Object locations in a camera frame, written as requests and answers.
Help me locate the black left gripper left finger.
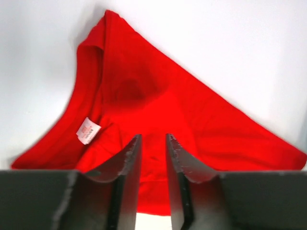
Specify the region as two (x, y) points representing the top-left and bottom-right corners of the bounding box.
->
(0, 135), (142, 230)

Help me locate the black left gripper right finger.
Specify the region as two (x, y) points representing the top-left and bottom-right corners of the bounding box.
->
(166, 134), (307, 230)

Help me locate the red t shirt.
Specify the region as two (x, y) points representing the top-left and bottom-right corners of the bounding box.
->
(12, 11), (307, 216)

